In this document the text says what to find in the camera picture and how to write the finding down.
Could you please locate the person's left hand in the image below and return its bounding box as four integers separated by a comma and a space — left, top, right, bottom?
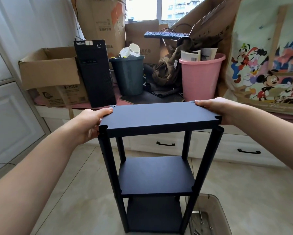
72, 107, 114, 145

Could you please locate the person's right hand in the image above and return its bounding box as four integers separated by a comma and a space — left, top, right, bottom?
194, 97, 240, 126

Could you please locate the dark blue shelf board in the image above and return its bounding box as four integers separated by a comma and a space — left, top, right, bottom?
99, 101, 223, 138

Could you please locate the person's right forearm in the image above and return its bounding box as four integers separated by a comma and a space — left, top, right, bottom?
235, 102, 293, 194

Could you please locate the person's left forearm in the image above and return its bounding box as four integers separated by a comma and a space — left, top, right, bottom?
0, 115, 79, 235

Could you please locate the pink plastic waste bin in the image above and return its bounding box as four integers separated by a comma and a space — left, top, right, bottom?
179, 53, 226, 102

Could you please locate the black computer tower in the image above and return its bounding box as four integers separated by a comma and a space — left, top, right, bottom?
73, 39, 117, 109

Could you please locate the dark grey waste bin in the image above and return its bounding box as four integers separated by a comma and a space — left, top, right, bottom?
109, 55, 145, 96

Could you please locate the white drawer bench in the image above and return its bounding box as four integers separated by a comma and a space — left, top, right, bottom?
35, 105, 293, 168

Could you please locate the white printed booklet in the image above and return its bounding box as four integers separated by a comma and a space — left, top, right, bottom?
201, 48, 218, 60
180, 49, 201, 62

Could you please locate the brown garment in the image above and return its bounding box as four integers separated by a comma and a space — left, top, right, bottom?
152, 36, 194, 87

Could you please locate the open brown cardboard box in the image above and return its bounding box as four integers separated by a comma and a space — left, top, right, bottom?
18, 47, 88, 108

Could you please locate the cartoon print tote bag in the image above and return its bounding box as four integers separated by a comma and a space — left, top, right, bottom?
222, 0, 293, 113

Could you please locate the black keyboard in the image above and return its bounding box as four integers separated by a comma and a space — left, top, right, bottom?
143, 31, 190, 39

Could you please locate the large tilted cardboard box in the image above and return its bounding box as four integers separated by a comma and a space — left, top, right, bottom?
169, 0, 239, 59

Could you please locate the dark blue shelf rack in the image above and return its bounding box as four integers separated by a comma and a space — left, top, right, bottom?
98, 125, 224, 234

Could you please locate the medium brown cardboard box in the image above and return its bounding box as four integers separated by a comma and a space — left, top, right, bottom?
125, 19, 160, 64

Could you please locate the tall brown cardboard box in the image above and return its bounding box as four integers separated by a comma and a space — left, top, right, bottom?
71, 0, 126, 59

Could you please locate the white tall cabinet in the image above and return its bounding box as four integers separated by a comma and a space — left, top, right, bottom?
0, 41, 52, 187

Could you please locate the clear plastic container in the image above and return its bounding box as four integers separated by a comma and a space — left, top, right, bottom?
185, 193, 233, 235

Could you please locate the pile of metal screws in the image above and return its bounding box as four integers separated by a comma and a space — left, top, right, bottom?
191, 210, 214, 235

